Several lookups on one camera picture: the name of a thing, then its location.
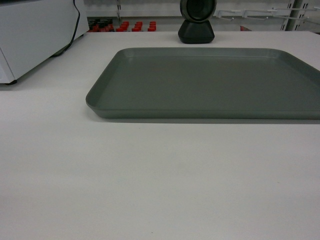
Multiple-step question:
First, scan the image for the grey rectangular serving tray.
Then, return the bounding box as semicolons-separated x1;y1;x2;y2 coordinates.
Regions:
85;47;320;120

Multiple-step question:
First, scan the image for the black power cable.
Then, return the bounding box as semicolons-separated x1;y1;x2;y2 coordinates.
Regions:
51;0;81;58

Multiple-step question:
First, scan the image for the red capped bottles group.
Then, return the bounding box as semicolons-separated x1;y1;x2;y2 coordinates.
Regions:
87;17;157;33

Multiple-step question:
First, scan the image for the white wire hook rack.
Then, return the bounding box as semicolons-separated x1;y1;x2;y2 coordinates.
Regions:
211;0;320;33

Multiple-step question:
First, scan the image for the white cash register box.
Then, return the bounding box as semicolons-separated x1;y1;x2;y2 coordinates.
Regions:
0;0;89;84

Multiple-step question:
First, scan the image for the black barcode scanner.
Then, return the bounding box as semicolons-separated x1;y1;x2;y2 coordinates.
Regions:
178;0;217;44

